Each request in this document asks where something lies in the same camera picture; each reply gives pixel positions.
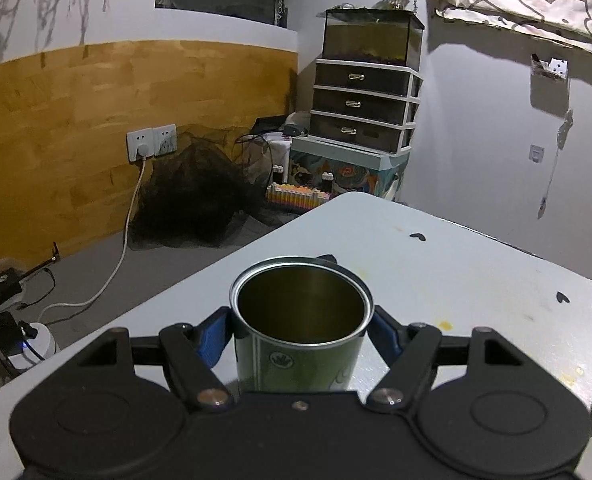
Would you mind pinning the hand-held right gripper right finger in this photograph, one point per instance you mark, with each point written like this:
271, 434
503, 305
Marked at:
387, 335

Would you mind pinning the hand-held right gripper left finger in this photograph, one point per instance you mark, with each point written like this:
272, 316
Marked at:
215, 336

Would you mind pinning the green metal cup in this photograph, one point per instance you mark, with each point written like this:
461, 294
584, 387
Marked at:
296, 365

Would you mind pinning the black heart sticker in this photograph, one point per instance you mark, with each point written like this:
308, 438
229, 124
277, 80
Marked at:
561, 297
417, 236

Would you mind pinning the black mesh net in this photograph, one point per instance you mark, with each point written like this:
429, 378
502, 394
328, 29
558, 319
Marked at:
191, 200

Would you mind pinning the colourful toy block row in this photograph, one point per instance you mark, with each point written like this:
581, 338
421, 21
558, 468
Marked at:
296, 195

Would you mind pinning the colourful printed cabinet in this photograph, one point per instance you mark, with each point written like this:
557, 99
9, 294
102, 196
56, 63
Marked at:
356, 172

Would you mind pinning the white power strip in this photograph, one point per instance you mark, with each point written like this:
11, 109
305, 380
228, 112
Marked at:
33, 345

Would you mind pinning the black laptop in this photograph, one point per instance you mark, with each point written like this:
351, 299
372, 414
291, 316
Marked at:
271, 124

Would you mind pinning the white plastic drawer unit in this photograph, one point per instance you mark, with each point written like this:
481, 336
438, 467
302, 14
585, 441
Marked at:
361, 105

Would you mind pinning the glass fish tank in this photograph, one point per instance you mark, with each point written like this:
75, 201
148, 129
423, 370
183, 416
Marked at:
366, 35

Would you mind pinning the tall glass bottle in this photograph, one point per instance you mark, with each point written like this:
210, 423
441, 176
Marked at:
282, 7

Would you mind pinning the white wall socket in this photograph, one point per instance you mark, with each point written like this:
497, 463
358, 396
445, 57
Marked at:
166, 140
137, 142

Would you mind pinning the small grey wall socket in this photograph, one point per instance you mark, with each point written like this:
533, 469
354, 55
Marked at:
537, 153

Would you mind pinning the clear wall pocket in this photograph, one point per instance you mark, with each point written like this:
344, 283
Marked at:
550, 67

